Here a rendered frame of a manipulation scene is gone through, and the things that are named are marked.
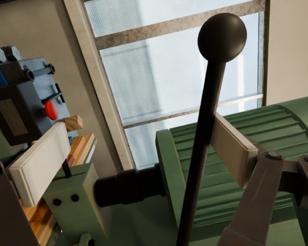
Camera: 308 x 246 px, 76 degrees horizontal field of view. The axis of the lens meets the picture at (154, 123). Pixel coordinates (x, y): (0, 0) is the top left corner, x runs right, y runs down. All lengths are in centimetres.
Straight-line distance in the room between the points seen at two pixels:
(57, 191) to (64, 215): 5
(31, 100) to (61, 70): 136
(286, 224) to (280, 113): 19
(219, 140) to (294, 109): 23
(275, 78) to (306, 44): 32
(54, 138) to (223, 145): 13
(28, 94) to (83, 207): 20
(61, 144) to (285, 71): 192
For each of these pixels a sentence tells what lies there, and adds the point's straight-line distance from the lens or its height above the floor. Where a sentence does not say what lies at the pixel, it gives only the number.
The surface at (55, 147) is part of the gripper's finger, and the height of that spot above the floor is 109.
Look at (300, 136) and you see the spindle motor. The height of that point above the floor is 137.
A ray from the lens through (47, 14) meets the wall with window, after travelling 166.
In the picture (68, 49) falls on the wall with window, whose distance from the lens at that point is 163.
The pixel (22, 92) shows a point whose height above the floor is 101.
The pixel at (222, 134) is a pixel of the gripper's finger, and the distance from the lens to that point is 16.
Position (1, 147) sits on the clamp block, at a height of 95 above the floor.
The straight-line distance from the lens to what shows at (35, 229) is 41.
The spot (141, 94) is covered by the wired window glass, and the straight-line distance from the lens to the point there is 170.
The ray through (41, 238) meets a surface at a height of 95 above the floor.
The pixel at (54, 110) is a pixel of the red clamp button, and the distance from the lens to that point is 33.
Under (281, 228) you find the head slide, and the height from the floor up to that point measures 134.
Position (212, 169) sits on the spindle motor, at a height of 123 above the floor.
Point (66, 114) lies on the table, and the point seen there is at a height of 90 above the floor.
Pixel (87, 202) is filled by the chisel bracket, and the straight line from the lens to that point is 37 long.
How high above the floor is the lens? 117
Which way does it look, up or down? 1 degrees down
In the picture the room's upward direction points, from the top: 77 degrees clockwise
